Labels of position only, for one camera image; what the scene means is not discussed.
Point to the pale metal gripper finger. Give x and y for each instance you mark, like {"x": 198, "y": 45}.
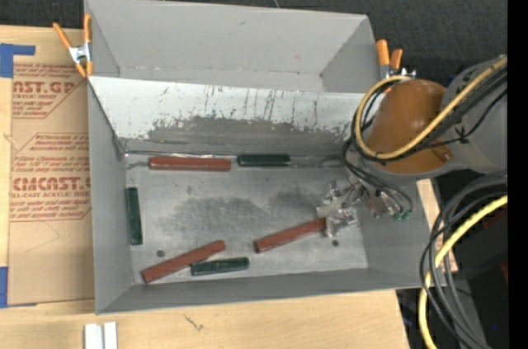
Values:
{"x": 335, "y": 196}
{"x": 343, "y": 219}

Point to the red-brown flat block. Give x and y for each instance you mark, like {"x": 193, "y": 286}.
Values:
{"x": 189, "y": 163}
{"x": 183, "y": 261}
{"x": 288, "y": 236}

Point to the dark green flat block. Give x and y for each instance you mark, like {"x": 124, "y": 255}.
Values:
{"x": 220, "y": 266}
{"x": 134, "y": 215}
{"x": 264, "y": 160}

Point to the grey metal bin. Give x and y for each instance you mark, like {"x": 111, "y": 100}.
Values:
{"x": 231, "y": 207}

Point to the brown cardboard board, red print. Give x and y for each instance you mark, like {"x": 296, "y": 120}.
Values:
{"x": 49, "y": 157}

